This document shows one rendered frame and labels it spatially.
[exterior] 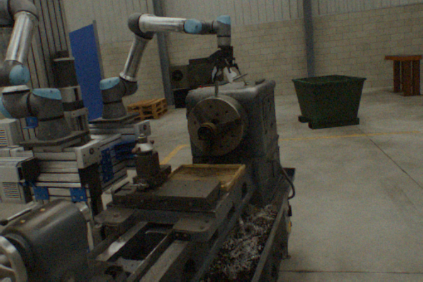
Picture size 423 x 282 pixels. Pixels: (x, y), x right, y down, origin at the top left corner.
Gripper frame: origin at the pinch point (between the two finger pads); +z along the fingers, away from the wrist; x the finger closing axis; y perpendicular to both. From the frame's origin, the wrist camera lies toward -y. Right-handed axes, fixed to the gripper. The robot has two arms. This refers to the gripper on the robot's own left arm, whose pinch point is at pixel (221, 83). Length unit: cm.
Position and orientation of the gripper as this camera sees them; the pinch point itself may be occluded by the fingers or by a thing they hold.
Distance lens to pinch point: 187.3
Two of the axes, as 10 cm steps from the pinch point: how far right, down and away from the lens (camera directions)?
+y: 7.7, -1.5, 6.2
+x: -6.4, -1.5, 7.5
